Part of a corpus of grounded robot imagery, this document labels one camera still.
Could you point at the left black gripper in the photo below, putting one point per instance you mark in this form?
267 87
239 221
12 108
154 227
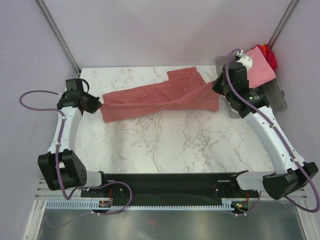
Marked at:
96 104

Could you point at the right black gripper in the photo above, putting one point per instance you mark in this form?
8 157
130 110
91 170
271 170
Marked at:
216 86

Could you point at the salmon red t shirt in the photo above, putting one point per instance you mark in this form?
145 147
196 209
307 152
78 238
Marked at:
185 89

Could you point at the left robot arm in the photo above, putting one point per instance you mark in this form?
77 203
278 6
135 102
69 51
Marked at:
61 165

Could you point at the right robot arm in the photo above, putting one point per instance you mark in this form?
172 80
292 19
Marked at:
290 170

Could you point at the light pink t shirt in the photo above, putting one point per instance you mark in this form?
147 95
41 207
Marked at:
260 72

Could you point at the bright red t shirt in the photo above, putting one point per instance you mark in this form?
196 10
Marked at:
269 55

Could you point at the grey translucent plastic bin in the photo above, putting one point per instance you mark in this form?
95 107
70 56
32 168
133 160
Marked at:
274 95

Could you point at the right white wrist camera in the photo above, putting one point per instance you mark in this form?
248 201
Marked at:
244 59

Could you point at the right aluminium frame post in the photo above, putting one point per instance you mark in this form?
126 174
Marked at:
282 23

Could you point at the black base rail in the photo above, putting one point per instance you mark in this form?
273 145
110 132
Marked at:
177 189

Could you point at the white slotted cable duct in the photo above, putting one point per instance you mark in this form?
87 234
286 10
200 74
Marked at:
99 205

